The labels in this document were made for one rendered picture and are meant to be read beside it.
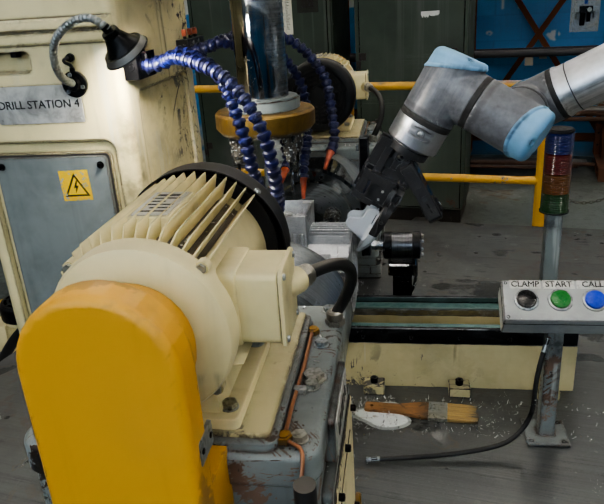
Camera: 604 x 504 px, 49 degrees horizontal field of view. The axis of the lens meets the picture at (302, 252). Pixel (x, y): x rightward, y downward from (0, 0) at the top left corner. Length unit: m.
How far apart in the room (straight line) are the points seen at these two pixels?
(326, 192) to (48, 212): 0.59
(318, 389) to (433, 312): 0.71
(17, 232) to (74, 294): 0.78
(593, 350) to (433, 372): 0.37
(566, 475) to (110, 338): 0.84
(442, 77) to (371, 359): 0.55
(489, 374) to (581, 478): 0.27
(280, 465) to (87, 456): 0.16
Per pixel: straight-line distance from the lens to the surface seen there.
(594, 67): 1.18
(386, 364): 1.30
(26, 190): 1.21
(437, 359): 1.29
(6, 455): 1.32
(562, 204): 1.56
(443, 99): 1.08
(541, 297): 1.08
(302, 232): 1.21
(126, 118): 1.10
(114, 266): 0.54
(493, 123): 1.07
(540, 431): 1.22
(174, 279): 0.52
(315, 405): 0.65
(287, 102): 1.16
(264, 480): 0.61
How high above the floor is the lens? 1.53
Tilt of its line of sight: 22 degrees down
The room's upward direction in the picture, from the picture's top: 4 degrees counter-clockwise
